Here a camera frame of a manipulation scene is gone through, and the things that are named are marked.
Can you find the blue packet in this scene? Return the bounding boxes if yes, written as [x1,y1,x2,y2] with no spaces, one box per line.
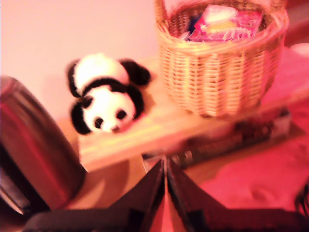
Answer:
[187,14,200,37]

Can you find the wooden shelf board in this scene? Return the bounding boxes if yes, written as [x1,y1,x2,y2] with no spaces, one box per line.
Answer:
[78,47,309,173]

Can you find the panda plush toy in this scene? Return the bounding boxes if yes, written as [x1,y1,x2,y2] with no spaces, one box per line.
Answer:
[65,53,152,135]

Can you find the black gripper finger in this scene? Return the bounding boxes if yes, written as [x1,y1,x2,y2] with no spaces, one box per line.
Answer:
[167,159,227,232]
[108,159,166,232]

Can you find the white and dark printed box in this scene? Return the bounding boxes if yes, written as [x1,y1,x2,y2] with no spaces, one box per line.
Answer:
[169,110,293,170]

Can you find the pink snack packet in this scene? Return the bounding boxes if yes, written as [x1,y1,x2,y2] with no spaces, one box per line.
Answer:
[188,4,264,42]

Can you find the steel electric kettle black handle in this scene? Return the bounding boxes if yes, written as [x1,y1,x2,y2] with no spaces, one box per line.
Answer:
[0,75,86,216]

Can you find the woven straw basket with handle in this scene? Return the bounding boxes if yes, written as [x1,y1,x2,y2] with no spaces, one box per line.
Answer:
[154,0,290,119]

